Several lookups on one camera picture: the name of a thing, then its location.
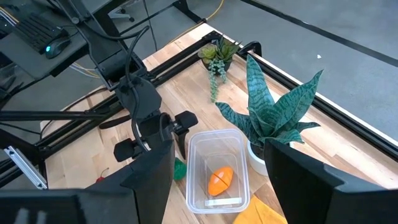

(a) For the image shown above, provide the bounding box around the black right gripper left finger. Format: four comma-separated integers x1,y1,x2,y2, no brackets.
0,139,175,224

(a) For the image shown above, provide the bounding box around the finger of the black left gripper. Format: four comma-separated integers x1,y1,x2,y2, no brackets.
173,110,199,161
113,138,150,163

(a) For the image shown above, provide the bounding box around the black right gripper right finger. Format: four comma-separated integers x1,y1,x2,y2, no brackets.
264,138,398,224

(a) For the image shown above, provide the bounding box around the orange toy fruit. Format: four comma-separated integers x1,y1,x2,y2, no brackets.
207,166,234,197

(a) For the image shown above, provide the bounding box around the clear plastic tupperware container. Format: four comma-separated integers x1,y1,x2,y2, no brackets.
185,129,251,215

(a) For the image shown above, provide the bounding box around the red toy cherry with stem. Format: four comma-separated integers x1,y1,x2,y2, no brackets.
95,167,110,184

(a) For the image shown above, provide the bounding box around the yellow folded cloth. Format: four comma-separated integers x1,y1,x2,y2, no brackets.
232,195,289,224

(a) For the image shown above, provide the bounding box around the succulent plant in dark pot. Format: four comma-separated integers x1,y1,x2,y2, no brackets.
197,37,242,103

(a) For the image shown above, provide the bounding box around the silver aluminium extrusion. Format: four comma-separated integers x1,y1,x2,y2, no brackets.
2,145,48,190

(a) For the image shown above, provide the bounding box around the snake plant in white pot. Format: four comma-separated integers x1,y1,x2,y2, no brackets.
215,54,324,177

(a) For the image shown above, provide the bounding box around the black computer mouse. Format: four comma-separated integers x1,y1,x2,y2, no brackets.
44,37,72,60

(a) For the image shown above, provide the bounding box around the grey desk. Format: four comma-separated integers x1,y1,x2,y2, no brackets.
0,6,103,80

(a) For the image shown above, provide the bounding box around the black keyboard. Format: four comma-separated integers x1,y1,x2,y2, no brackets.
14,14,69,54

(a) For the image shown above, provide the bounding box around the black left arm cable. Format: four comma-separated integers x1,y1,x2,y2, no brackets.
124,25,152,153

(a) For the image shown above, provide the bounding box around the black aluminium table frame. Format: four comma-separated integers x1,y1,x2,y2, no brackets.
0,0,398,190

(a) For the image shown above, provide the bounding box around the black frame bracket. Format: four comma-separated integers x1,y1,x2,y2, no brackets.
239,40,262,58

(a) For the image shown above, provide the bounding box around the yellow cable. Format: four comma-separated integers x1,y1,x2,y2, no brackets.
167,0,225,44

